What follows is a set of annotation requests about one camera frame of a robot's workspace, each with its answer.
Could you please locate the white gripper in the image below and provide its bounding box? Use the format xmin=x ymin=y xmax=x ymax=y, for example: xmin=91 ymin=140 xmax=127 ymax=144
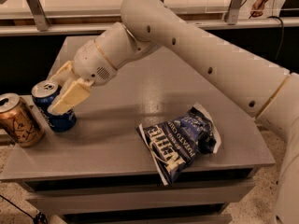
xmin=48 ymin=40 xmax=117 ymax=115

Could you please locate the blue pepsi can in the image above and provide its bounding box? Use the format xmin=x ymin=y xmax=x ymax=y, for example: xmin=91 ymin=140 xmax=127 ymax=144
xmin=31 ymin=80 xmax=77 ymax=133

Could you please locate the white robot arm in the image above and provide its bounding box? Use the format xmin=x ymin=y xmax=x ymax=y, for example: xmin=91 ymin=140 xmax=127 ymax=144
xmin=49 ymin=0 xmax=299 ymax=224

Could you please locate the orange soda can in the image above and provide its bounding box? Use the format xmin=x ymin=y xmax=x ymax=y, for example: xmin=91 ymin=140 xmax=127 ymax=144
xmin=0 ymin=93 xmax=44 ymax=147

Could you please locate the person hand in background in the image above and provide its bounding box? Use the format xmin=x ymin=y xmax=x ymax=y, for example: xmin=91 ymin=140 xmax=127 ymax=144
xmin=250 ymin=1 xmax=264 ymax=18

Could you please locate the grey drawer cabinet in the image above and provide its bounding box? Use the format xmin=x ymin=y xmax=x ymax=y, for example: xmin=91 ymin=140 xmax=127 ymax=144
xmin=1 ymin=49 xmax=274 ymax=224

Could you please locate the blue kettle chips bag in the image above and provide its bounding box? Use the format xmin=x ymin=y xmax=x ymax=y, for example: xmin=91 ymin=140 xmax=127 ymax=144
xmin=136 ymin=103 xmax=221 ymax=186

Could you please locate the left metal railing bracket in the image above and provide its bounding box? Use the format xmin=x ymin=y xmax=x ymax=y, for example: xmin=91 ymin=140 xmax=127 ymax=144
xmin=26 ymin=0 xmax=50 ymax=32

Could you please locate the black floor cable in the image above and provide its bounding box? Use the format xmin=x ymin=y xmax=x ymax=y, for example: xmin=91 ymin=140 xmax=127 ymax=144
xmin=0 ymin=194 xmax=49 ymax=224

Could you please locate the right metal railing bracket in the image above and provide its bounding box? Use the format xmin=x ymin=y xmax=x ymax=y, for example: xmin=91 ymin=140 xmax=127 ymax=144
xmin=224 ymin=0 xmax=243 ymax=25

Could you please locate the black background cable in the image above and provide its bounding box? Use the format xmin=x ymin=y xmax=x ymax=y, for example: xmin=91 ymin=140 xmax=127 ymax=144
xmin=239 ymin=0 xmax=297 ymax=61

